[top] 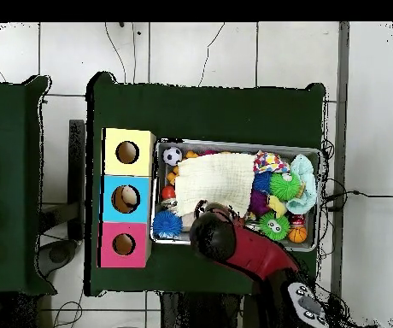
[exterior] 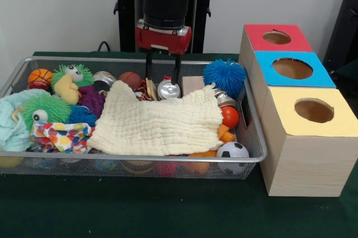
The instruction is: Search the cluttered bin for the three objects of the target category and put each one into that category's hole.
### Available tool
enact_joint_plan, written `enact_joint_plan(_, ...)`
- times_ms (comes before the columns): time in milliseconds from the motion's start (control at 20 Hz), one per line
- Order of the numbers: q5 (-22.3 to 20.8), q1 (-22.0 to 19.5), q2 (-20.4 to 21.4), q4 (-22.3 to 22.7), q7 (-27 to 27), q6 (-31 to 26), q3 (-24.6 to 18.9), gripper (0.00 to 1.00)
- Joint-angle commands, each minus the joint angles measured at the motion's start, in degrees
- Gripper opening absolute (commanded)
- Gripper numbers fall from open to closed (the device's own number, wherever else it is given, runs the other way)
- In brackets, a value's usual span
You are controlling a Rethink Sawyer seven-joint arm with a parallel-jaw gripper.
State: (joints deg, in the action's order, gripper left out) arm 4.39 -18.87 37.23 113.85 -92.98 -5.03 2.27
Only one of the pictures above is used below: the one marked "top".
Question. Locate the cream muslin cloth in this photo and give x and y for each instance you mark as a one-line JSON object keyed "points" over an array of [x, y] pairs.
{"points": [[213, 181]]}

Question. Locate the yellow plush toy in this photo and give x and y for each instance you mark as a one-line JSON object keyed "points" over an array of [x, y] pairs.
{"points": [[276, 204]]}

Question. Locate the green puffer toy with eyes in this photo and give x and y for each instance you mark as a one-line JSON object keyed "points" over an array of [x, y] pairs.
{"points": [[283, 188], [268, 234]]}

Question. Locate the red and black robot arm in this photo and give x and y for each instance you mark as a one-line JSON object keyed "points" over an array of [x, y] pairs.
{"points": [[258, 253]]}

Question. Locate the shallow metal mesh bin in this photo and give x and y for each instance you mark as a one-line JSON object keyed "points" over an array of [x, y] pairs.
{"points": [[224, 147]]}

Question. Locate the wooden box with three holes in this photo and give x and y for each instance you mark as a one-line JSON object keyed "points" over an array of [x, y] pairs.
{"points": [[109, 212]]}

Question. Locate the small soccer ball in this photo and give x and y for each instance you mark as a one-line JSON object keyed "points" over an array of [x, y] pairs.
{"points": [[172, 156]]}

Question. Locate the large blue puffer ball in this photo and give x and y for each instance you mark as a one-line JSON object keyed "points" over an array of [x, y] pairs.
{"points": [[167, 224]]}

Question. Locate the purple spiky rubber toy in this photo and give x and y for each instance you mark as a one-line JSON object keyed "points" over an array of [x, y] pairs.
{"points": [[258, 203]]}

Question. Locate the dark green table cloth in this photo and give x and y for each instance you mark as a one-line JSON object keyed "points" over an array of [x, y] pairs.
{"points": [[200, 112], [12, 171]]}

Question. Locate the white polka dot cloth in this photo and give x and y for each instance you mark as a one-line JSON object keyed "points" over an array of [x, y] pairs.
{"points": [[270, 162]]}

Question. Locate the mint green cloth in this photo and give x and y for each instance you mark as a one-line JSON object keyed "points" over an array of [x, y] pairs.
{"points": [[306, 201]]}

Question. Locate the small orange basketball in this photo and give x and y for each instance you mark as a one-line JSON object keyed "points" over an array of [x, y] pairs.
{"points": [[297, 235]]}

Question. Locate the black upright panel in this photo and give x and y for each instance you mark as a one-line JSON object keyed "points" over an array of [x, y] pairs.
{"points": [[77, 171]]}

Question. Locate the grey plastic base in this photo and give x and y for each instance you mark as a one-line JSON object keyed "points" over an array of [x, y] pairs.
{"points": [[58, 254]]}

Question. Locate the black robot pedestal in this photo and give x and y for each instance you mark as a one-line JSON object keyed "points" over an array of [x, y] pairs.
{"points": [[200, 314]]}

